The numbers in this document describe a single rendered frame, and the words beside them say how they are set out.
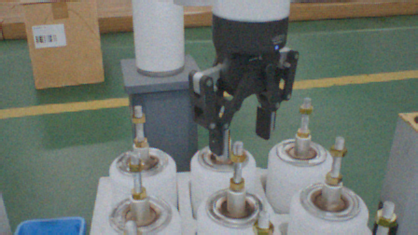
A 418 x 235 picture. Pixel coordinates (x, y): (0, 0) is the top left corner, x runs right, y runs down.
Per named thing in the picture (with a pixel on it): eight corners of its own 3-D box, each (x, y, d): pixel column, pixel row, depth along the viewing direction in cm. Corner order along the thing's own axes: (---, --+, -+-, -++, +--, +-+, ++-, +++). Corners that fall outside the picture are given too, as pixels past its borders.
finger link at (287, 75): (294, 50, 47) (281, 102, 49) (304, 51, 48) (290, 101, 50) (275, 45, 48) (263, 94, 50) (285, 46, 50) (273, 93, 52)
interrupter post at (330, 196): (340, 211, 53) (343, 188, 51) (320, 208, 53) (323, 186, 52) (339, 199, 55) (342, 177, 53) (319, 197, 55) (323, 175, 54)
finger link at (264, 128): (271, 113, 48) (268, 141, 50) (274, 111, 49) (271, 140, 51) (257, 106, 50) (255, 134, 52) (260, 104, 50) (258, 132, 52)
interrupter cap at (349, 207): (364, 228, 50) (365, 223, 50) (299, 219, 52) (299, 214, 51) (357, 189, 57) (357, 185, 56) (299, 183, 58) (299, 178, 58)
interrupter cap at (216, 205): (220, 186, 58) (220, 181, 57) (274, 200, 55) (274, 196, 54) (194, 219, 52) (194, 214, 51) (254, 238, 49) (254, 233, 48)
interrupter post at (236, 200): (230, 201, 55) (231, 180, 53) (248, 207, 54) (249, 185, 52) (223, 213, 53) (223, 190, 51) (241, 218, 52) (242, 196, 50)
